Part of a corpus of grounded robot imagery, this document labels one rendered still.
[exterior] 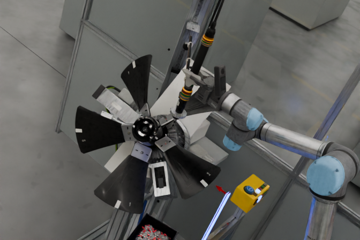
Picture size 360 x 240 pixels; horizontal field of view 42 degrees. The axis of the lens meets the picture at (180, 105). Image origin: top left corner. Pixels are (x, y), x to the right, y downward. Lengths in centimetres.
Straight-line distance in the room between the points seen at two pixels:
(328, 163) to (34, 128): 267
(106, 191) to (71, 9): 315
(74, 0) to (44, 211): 239
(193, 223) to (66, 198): 87
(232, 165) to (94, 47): 122
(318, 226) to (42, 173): 223
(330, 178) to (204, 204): 156
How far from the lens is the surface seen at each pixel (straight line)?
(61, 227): 318
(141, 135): 205
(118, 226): 266
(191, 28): 244
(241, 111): 176
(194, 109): 204
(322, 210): 169
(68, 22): 504
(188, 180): 199
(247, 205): 223
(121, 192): 208
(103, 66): 324
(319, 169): 161
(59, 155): 364
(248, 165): 275
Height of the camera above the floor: 243
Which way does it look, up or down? 32 degrees down
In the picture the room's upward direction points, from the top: 22 degrees clockwise
